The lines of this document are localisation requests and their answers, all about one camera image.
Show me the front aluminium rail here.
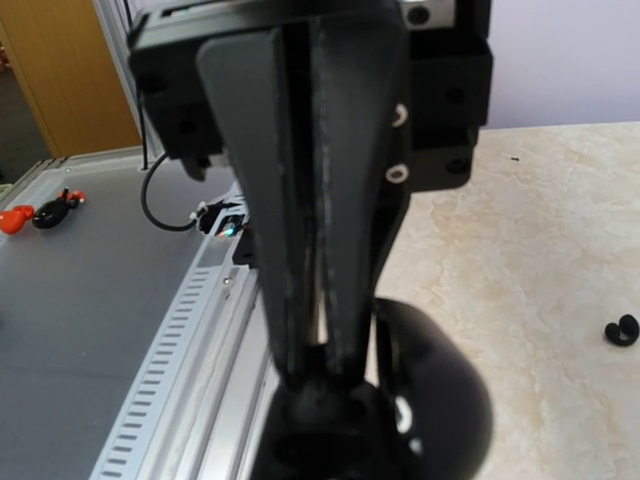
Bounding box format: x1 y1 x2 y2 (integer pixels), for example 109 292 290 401
87 179 281 480

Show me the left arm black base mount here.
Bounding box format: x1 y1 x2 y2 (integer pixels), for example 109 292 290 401
232 231 256 269

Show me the black earbud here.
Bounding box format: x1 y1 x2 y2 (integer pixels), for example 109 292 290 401
604 314 639 348
288 377 362 425

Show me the black oval charging case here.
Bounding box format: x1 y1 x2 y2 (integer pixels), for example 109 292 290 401
250 298 493 479

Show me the black red object on floor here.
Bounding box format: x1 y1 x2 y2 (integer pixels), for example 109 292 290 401
1 188 86 236

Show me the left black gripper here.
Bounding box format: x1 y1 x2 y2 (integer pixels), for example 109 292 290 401
127 1 494 390

